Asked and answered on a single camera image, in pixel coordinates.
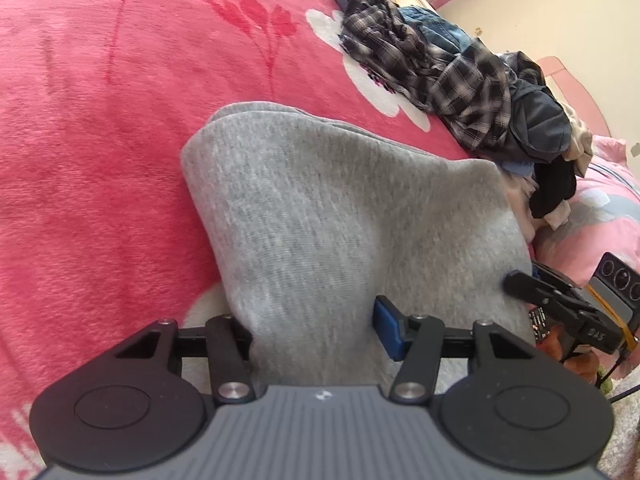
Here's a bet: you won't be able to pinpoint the person's right hand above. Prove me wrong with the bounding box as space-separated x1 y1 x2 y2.
542 337 602 378

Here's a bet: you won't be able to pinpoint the person's right forearm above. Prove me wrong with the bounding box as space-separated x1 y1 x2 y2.
594 362 616 398

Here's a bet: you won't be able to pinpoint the light blue cloth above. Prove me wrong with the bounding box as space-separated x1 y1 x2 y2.
500 159 538 183

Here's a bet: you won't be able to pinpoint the pink quilt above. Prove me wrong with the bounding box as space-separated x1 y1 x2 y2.
530 135 640 286

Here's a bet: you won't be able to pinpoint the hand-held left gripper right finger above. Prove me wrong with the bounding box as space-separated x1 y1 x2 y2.
372 296 534 405

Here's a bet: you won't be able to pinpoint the fuzzy green white pajamas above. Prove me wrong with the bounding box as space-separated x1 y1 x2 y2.
597 395 640 480

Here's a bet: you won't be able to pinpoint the plaid shirt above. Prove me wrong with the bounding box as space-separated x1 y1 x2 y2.
340 0 521 156

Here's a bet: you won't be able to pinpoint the dark grey jacket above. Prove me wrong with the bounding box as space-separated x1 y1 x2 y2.
509 51 574 165

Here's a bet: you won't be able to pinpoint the red floral blanket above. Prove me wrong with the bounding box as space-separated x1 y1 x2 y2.
0 0 501 480

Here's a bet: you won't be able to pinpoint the black cable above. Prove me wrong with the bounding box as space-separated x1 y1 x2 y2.
596 345 640 407

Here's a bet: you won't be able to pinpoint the pink headboard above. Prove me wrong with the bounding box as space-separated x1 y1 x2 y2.
539 55 622 140

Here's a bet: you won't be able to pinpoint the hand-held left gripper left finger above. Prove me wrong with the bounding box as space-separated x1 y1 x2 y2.
115 313 264 405

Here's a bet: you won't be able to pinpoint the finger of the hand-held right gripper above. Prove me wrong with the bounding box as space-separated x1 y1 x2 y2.
502 270 564 313
532 261 582 299

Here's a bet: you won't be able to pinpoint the black garment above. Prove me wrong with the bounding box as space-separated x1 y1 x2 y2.
529 159 579 220

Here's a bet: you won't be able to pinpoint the grey sweatpants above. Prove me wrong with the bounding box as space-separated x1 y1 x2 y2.
180 102 540 403

